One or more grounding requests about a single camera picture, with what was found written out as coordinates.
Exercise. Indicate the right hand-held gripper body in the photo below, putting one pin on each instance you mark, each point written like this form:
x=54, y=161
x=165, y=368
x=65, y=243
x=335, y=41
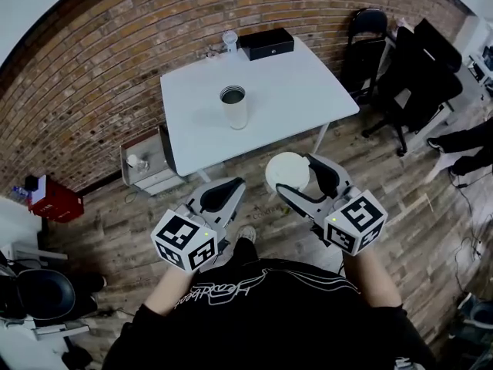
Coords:
x=358, y=214

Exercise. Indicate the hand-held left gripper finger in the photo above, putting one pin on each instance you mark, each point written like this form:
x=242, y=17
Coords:
x=196, y=199
x=231, y=210

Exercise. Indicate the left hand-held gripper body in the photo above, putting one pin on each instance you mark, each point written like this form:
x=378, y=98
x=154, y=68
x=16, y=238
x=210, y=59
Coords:
x=177, y=233

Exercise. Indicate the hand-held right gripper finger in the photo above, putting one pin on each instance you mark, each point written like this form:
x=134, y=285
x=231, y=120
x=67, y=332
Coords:
x=304, y=208
x=339, y=179

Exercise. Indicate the white round lid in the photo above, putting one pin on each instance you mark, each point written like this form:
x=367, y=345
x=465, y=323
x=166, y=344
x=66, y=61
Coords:
x=287, y=170

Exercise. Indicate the white tumbler cup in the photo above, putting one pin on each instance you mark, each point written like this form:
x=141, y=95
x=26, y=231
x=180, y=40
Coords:
x=235, y=114

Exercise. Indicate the person's right forearm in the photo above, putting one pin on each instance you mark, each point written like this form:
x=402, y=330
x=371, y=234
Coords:
x=371, y=280

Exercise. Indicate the person's left forearm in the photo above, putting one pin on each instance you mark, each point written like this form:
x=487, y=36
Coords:
x=171, y=289

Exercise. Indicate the white table leg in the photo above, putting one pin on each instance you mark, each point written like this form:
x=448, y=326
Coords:
x=203, y=175
x=320, y=139

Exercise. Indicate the person's light shoe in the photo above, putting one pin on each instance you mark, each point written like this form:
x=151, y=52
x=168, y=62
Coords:
x=246, y=233

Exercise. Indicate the person's black trousers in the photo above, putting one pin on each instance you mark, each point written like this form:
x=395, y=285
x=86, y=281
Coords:
x=245, y=251

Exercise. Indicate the grey drawer cabinet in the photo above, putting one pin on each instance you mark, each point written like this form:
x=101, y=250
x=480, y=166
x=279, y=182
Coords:
x=150, y=179

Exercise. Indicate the clear bottle with white cap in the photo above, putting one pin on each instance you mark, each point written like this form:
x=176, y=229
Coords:
x=137, y=163

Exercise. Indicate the person's black shirt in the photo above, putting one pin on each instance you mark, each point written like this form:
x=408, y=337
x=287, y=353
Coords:
x=269, y=322

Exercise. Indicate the red box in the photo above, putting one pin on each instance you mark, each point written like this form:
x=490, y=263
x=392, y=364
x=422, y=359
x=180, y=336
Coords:
x=61, y=206

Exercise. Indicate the black office chair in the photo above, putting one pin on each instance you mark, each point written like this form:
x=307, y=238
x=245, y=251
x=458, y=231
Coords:
x=420, y=83

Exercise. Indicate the black folding chair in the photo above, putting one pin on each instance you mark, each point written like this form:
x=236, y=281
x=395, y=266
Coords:
x=366, y=52

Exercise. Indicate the black padded chair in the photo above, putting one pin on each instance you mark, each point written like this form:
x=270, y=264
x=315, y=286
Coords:
x=46, y=293

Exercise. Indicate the white pad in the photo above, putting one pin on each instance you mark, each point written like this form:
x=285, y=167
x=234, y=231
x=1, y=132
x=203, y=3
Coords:
x=38, y=191

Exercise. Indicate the black box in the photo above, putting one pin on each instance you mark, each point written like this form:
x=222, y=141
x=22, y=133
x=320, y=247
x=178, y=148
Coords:
x=265, y=44

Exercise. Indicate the small white fan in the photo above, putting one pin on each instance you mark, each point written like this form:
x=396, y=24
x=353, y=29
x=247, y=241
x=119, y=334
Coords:
x=230, y=41

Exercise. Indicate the small blue bottle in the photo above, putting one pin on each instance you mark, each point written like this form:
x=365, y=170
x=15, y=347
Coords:
x=19, y=194

